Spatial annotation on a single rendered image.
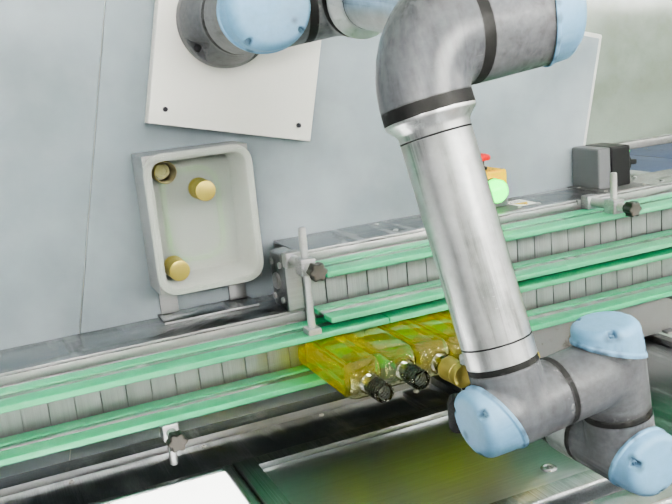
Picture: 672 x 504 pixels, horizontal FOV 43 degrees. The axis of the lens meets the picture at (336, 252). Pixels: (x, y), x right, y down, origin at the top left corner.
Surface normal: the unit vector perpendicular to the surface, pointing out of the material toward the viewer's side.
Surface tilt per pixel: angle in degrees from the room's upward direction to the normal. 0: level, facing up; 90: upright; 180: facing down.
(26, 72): 0
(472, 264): 35
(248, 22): 8
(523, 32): 14
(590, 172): 90
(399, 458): 90
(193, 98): 0
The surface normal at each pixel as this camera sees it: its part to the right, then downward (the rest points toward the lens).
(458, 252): -0.42, 0.18
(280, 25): 0.29, 0.21
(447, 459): -0.10, -0.97
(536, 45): 0.45, 0.64
